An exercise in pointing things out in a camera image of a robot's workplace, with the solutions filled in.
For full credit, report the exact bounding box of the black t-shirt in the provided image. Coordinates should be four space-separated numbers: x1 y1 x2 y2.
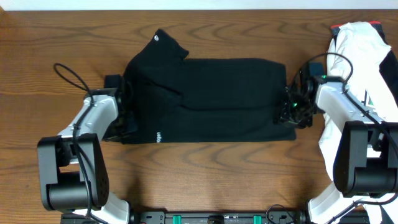
123 29 296 144

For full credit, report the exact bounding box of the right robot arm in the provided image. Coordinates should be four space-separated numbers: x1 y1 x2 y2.
275 75 397 223

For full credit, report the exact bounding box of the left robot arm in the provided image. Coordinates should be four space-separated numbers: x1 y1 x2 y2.
37 88 134 223

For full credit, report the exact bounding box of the white clothes pile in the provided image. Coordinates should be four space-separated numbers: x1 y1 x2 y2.
317 21 398 224

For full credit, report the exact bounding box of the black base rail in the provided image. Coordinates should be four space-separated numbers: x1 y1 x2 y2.
60 207 371 224

